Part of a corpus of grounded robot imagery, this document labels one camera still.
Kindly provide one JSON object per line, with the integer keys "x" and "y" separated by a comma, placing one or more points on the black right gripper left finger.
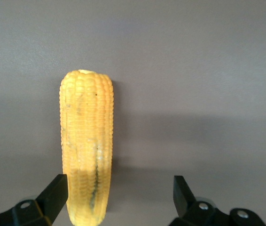
{"x": 50, "y": 200}

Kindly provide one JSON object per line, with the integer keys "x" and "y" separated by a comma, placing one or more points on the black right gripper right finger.
{"x": 187, "y": 207}

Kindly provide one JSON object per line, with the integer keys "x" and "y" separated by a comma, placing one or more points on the yellow corn cob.
{"x": 86, "y": 131}

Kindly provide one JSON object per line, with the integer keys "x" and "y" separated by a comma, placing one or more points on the brown table cover sheet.
{"x": 194, "y": 70}

